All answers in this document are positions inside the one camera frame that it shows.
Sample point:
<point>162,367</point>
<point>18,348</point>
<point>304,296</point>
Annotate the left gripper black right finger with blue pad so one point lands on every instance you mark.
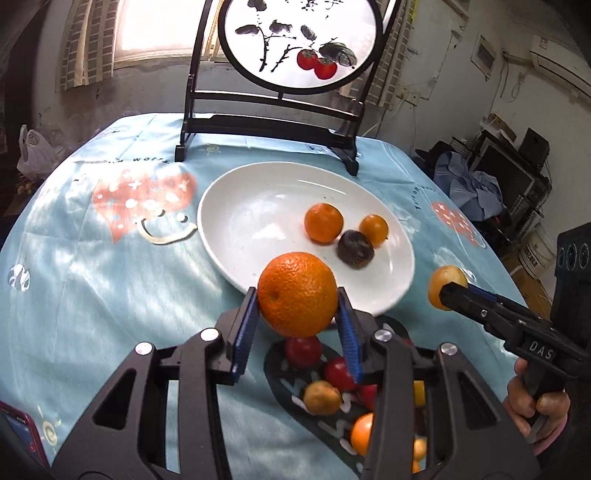
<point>435,416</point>

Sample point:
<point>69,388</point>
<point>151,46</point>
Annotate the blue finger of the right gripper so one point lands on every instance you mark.
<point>483,293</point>

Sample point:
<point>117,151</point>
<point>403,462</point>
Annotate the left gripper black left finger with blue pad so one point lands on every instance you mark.
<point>157,415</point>

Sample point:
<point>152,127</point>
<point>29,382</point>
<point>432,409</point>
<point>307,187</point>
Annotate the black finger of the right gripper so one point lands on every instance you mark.
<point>497,318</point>

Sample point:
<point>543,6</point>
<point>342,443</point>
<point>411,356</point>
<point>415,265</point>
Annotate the yellowish brown small fruit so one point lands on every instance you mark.
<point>441,277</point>

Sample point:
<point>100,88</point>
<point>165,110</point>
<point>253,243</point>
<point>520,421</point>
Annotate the small orange fruit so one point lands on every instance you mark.
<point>375,228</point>

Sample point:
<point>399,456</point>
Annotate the dark purple plum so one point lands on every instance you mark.
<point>355,250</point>

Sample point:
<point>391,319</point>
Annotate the red cherry tomato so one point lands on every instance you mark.
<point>303,353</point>
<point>336,374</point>

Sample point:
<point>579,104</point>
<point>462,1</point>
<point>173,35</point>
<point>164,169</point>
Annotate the yellow orange fruit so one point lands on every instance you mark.
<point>321,398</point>

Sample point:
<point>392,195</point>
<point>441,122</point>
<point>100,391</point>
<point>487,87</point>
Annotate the large orange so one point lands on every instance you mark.
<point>297,295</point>

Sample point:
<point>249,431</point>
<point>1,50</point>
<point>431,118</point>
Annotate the person's right hand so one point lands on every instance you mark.
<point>520,406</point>

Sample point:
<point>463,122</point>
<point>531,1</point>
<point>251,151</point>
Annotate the white bucket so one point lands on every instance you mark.
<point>538,252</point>

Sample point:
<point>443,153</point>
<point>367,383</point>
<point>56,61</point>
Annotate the blue clothes pile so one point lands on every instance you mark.
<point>477,194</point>

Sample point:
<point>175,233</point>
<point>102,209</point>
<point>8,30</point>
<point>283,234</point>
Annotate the black monitor shelf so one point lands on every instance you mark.
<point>524,190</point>

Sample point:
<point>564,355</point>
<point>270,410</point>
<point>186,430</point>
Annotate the red phone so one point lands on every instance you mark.
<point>25,429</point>

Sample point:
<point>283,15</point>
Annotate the light blue patterned tablecloth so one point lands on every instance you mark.
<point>81,283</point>

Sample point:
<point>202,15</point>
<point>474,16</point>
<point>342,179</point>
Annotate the white oval plate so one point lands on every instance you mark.
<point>253,213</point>

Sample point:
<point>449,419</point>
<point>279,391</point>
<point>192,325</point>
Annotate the right beige curtain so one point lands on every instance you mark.
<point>378,86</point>

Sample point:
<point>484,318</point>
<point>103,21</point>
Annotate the beige curtain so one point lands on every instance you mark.
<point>87,47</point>
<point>378,86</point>

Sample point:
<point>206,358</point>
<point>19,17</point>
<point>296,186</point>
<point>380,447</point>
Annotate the white air conditioner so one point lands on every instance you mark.
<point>562,66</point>

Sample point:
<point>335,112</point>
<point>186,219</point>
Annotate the white plastic bag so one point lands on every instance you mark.
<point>37,157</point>

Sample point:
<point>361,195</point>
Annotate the black framed round painting screen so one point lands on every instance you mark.
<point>317,57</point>

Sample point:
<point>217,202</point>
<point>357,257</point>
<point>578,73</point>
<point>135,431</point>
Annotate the left beige curtain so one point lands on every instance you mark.
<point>87,47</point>

